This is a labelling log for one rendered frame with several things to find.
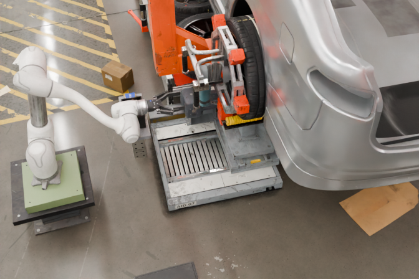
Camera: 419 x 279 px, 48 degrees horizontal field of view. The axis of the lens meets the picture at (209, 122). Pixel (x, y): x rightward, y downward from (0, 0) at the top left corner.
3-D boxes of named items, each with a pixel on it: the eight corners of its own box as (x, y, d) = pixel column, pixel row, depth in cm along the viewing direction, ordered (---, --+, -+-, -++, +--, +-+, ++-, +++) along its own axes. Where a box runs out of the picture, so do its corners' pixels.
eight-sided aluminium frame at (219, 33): (240, 129, 306) (245, 64, 267) (231, 131, 305) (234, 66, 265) (219, 75, 342) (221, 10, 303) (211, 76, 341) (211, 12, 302)
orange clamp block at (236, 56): (242, 63, 278) (245, 59, 269) (229, 65, 276) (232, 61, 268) (240, 52, 279) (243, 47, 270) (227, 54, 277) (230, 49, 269)
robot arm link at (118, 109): (136, 107, 292) (139, 123, 283) (111, 111, 289) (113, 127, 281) (134, 95, 283) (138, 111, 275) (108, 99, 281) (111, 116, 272)
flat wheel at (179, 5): (145, 6, 458) (143, -16, 441) (200, -16, 486) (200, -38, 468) (184, 39, 422) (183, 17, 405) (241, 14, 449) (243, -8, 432)
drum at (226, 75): (234, 85, 305) (234, 68, 295) (201, 91, 301) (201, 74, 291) (228, 71, 314) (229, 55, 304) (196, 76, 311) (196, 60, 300)
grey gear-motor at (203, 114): (237, 124, 377) (239, 92, 352) (185, 134, 370) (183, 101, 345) (231, 108, 389) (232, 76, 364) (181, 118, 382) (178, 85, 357)
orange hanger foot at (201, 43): (245, 63, 361) (249, 25, 336) (178, 73, 352) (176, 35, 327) (239, 50, 372) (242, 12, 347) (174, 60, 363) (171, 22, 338)
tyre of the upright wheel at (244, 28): (255, 94, 352) (288, 130, 293) (224, 99, 348) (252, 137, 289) (250, 4, 324) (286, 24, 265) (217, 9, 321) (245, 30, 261)
